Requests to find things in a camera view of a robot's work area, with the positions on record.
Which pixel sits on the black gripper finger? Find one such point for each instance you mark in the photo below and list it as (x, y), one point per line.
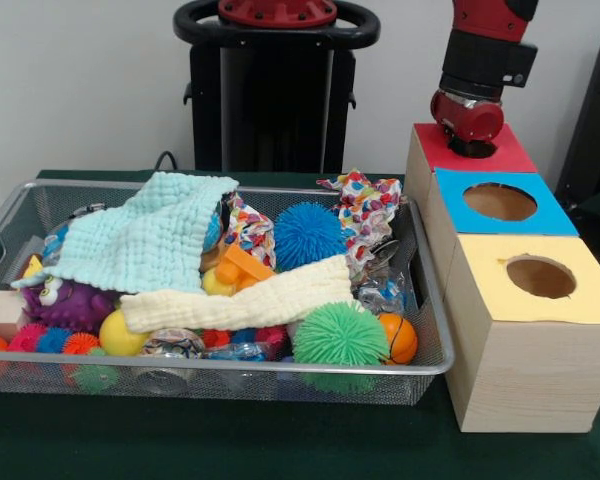
(473, 148)

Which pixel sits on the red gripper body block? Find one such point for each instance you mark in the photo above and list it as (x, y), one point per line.
(468, 118)

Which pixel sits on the colourful polka dot cloth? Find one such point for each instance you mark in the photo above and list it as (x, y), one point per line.
(365, 210)

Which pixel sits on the orange basketball toy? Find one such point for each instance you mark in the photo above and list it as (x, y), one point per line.
(400, 338)

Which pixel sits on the cream yellow cloth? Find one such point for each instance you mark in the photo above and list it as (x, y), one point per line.
(240, 298)

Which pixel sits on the mint green waffle cloth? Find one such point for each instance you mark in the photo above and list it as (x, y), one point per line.
(150, 230)

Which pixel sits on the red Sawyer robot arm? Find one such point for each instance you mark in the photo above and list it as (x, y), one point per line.
(485, 60)

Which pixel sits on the wooden box with three holes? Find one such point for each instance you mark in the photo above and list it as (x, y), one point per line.
(530, 370)

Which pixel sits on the clear mesh bin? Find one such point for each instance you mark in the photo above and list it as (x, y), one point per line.
(40, 205)

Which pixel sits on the black upright panel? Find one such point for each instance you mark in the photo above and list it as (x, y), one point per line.
(595, 130)

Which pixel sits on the blue spiky ball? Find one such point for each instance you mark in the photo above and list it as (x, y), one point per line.
(308, 235)

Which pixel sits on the green spiky ball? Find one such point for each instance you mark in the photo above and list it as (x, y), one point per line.
(338, 335)

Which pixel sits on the dark green table cloth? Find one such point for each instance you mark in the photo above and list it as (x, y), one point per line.
(280, 440)

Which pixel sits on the yellow ball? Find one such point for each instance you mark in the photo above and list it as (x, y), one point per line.
(120, 335)

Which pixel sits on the purple plush toy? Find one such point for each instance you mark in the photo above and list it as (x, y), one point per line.
(75, 305)

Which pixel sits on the plain wooden block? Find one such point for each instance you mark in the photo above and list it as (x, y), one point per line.
(0, 312)

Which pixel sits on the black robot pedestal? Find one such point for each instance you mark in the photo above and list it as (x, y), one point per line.
(270, 110)

